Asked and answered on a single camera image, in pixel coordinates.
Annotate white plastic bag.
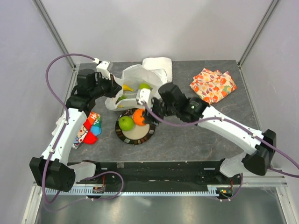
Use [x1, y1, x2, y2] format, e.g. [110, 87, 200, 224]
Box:
[105, 64, 167, 111]

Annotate right aluminium frame post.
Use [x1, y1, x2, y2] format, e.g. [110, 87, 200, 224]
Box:
[237, 0, 280, 68]

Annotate white folded towel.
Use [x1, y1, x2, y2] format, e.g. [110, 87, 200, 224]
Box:
[142, 57, 173, 82]

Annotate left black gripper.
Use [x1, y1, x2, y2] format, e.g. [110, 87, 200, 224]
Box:
[91, 72, 122, 99]

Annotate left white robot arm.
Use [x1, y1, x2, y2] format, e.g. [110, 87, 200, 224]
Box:
[29, 68, 122, 192]

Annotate left aluminium frame post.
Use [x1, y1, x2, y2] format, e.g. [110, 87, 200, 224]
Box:
[32, 0, 77, 69]

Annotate green fake apple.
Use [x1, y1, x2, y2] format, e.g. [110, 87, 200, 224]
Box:
[118, 116, 135, 131]

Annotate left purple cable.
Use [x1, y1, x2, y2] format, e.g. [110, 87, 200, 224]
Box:
[42, 53, 124, 212]

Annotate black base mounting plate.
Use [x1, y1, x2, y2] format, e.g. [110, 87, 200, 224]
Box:
[95, 161, 241, 186]

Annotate dark rimmed ceramic plate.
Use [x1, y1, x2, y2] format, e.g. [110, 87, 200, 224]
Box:
[115, 108, 156, 145]

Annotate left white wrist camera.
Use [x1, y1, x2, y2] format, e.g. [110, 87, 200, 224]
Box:
[93, 58, 113, 80]

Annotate green fake pear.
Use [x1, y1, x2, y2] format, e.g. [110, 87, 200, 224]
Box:
[139, 83, 152, 90]

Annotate aluminium frame post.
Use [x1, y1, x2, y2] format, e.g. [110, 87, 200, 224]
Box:
[32, 0, 77, 69]
[237, 0, 280, 68]

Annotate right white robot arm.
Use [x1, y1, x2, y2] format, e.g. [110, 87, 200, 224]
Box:
[136, 83, 276, 184]

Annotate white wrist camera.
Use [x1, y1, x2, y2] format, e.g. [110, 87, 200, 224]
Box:
[136, 88, 152, 108]
[93, 58, 113, 80]

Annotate slotted cable duct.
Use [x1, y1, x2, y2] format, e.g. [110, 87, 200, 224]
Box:
[59, 185, 227, 196]

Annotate colourful cartoon cloth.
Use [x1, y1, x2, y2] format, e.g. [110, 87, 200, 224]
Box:
[72, 112, 101, 149]

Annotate yellow fake banana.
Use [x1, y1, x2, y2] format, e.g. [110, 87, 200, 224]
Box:
[122, 84, 134, 92]

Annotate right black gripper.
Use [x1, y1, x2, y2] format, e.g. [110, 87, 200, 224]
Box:
[142, 95, 178, 126]

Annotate green fake grapes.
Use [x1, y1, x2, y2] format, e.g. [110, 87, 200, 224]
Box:
[116, 95, 128, 103]

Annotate orange floral folded cloth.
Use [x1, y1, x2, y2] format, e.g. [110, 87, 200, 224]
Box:
[190, 68, 237, 105]

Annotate fake orange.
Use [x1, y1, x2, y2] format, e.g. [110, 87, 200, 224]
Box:
[132, 109, 146, 126]

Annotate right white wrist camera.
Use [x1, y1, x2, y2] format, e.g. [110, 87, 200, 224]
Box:
[136, 88, 152, 108]

